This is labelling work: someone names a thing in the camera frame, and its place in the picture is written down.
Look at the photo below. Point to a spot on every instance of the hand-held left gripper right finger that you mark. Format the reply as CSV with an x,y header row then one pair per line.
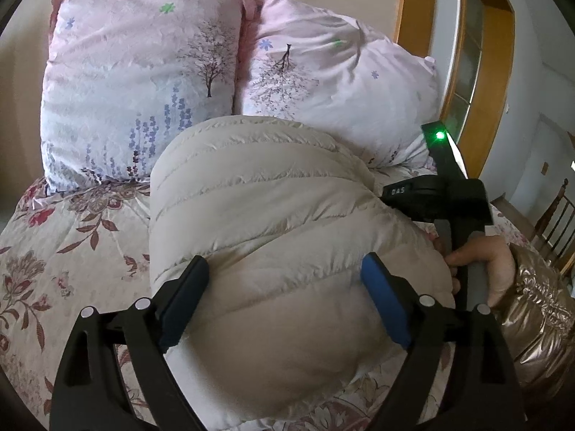
x,y
386,301

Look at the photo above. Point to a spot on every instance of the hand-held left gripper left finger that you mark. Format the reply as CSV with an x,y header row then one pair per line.
x,y
188,296

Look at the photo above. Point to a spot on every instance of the beige down jacket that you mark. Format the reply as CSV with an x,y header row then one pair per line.
x,y
269,233

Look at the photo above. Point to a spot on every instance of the person's right hand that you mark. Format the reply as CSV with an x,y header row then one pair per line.
x,y
496,265

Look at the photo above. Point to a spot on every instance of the wooden chair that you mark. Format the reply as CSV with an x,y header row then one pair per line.
x,y
553,226

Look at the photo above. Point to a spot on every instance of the floral quilt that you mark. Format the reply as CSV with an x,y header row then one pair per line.
x,y
67,242

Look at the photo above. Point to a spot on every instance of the glass panel door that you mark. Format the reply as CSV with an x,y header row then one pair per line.
x,y
467,54

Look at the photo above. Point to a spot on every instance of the pink bare tree print pillow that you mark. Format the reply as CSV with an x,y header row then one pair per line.
x,y
332,85

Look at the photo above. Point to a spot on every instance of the wooden framed door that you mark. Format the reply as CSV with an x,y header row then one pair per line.
x,y
415,31

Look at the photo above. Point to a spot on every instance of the pink lavender print pillow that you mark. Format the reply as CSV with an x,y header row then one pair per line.
x,y
134,85

